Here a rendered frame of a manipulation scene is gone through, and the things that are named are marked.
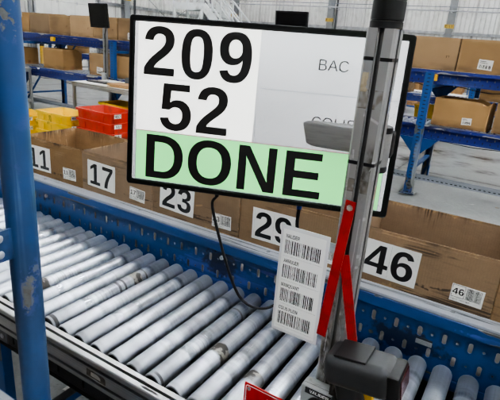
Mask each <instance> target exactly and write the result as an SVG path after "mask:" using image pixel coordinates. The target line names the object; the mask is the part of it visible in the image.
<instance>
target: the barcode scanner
mask: <svg viewBox="0 0 500 400"><path fill-rule="evenodd" d="M324 375H325V379H326V380H327V381H328V383H331V384H333V385H334V386H335V391H336V398H335V397H333V396H332V397H331V399H330V400H374V398H377V399H382V400H384V399H386V400H402V396H403V395H404V393H405V390H406V388H407V386H408V383H409V376H410V366H409V363H408V360H405V359H403V358H397V357H396V356H395V355H393V354H390V353H388V352H383V351H379V350H376V349H375V346H371V345H368V344H363V343H360V342H356V341H353V340H348V339H345V340H344V341H342V340H340V341H337V342H336V343H335V344H334V345H333V346H332V348H331V349H330V350H329V352H328V353H327V355H326V356H325V360H324Z"/></svg>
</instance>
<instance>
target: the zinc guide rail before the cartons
mask: <svg viewBox="0 0 500 400"><path fill-rule="evenodd" d="M33 174H34V180H35V181H37V182H40V183H44V184H47V185H49V186H52V187H56V188H59V189H61V190H65V191H68V192H71V193H73V194H77V195H80V196H83V197H85V198H89V199H92V200H95V201H97V202H101V203H104V204H107V205H109V206H113V207H116V208H118V209H121V210H125V211H127V212H130V213H134V214H136V215H139V216H142V217H146V218H148V219H151V220H153V221H158V222H160V223H163V224H165V225H170V226H172V227H175V228H177V229H181V230H184V231H187V232H189V233H193V234H196V235H199V236H201V237H205V238H208V239H211V240H215V241H217V242H219V241H218V238H217V232H216V231H213V230H211V229H207V228H204V227H201V226H198V225H194V224H191V223H189V222H186V221H182V220H179V219H177V218H173V217H169V216H167V215H164V214H161V213H157V212H155V211H151V210H147V209H145V208H142V207H139V206H135V205H133V204H130V203H127V202H123V201H120V200H117V199H115V198H111V197H108V196H105V195H102V194H98V193H95V192H93V191H90V190H86V189H83V188H80V187H76V186H73V185H71V184H68V183H64V182H61V181H59V180H55V179H51V178H49V177H46V176H43V175H39V174H37V173H34V172H33ZM220 236H221V242H222V244H227V245H229V246H232V247H234V248H239V249H241V250H244V251H246V252H250V253H253V254H256V255H258V256H262V257H265V258H268V259H270V260H274V261H277V262H279V252H278V251H276V250H273V249H269V248H265V247H263V246H260V245H258V244H253V243H251V242H248V241H245V240H241V239H238V238H235V237H231V236H229V235H226V234H223V233H220ZM360 290H364V291H366V292H369V293H372V294H376V295H378V296H381V297H384V298H388V299H390V300H393V301H396V302H400V303H402V304H405V305H408V306H412V307H414V308H417V309H420V310H424V311H426V312H429V313H433V314H436V315H438V316H441V317H445V318H447V319H450V320H453V321H457V322H459V323H462V324H465V325H469V326H471V327H474V328H477V329H481V330H483V331H486V332H489V333H493V334H495V335H498V336H500V323H499V322H496V321H492V320H490V319H487V318H484V317H480V316H477V315H474V314H472V313H468V312H465V311H462V310H458V309H455V308H452V307H450V306H446V305H443V304H440V303H438V302H433V301H430V300H428V299H425V298H421V297H418V296H416V295H412V294H408V293H406V292H403V291H400V290H396V289H394V288H391V287H386V286H384V285H381V284H378V283H374V282H372V281H369V280H366V279H361V282H360Z"/></svg>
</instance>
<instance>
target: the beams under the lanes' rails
mask: <svg viewBox="0 0 500 400"><path fill-rule="evenodd" d="M0 340H1V341H3V342H5V343H6V344H9V345H11V346H12V347H14V348H16V349H17V350H18V347H17V340H16V339H14V338H13V337H12V336H10V335H8V334H7V333H4V332H3V331H2V330H1V329H0ZM48 367H49V370H50V371H52V372H54V373H55V374H57V375H58V376H60V377H61V378H63V379H65V380H67V381H68V382H69V383H71V384H73V385H74V386H76V387H78V388H79V389H80V390H82V391H84V392H86V393H87V394H89V395H90V396H92V397H93V398H95V399H97V400H114V399H112V398H111V397H110V396H108V395H106V394H104V393H102V392H101V391H100V390H98V389H96V388H95V387H93V386H91V385H90V384H88V383H86V382H85V381H83V380H81V379H80V378H78V377H77V376H75V375H73V374H72V373H70V372H69V371H67V370H65V369H63V368H62V367H61V366H59V365H57V364H56V363H53V362H52V361H51V360H48ZM427 383H428V382H426V381H425V380H422V381H421V384H420V386H419V388H418V390H417V393H416V394H418V395H420V396H423V394H424V391H425V388H426V385H427ZM453 396H454V392H451V391H450V390H448V393H447V396H446V399H445V400H452V399H453Z"/></svg>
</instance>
